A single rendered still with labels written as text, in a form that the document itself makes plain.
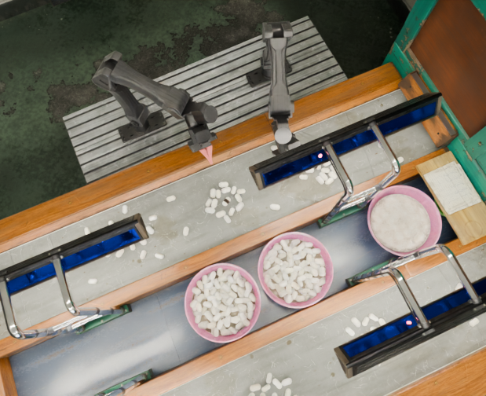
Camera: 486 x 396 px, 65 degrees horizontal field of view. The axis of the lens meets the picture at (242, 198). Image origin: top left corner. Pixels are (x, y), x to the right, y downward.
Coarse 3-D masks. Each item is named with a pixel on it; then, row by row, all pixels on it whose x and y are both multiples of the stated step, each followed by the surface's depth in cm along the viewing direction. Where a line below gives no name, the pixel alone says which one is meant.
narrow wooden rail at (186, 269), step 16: (416, 160) 145; (384, 176) 144; (400, 176) 144; (416, 176) 148; (304, 208) 141; (320, 208) 141; (272, 224) 140; (288, 224) 139; (304, 224) 141; (240, 240) 138; (256, 240) 138; (192, 256) 137; (208, 256) 137; (224, 256) 137; (160, 272) 136; (176, 272) 135; (192, 272) 136; (128, 288) 134; (144, 288) 134; (160, 288) 139; (96, 304) 133; (112, 304) 133; (48, 320) 132; (64, 320) 132; (48, 336) 132; (0, 352) 129; (16, 352) 135
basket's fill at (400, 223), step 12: (384, 204) 144; (396, 204) 144; (408, 204) 144; (420, 204) 144; (372, 216) 143; (384, 216) 143; (396, 216) 142; (408, 216) 143; (420, 216) 143; (372, 228) 142; (384, 228) 142; (396, 228) 142; (408, 228) 142; (420, 228) 141; (384, 240) 140; (396, 240) 141; (408, 240) 141; (420, 240) 141
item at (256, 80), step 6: (288, 66) 168; (252, 72) 167; (258, 72) 167; (264, 72) 164; (270, 72) 162; (288, 72) 168; (252, 78) 166; (258, 78) 166; (264, 78) 166; (270, 78) 165; (252, 84) 166; (258, 84) 166
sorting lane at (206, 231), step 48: (384, 96) 156; (432, 144) 150; (192, 192) 146; (288, 192) 145; (336, 192) 145; (48, 240) 142; (192, 240) 141; (48, 288) 137; (96, 288) 137; (0, 336) 133
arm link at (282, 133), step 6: (270, 108) 129; (270, 114) 130; (288, 114) 132; (276, 120) 126; (282, 120) 125; (276, 126) 126; (282, 126) 123; (288, 126) 123; (276, 132) 124; (282, 132) 124; (288, 132) 124; (276, 138) 125; (282, 138) 125; (288, 138) 125
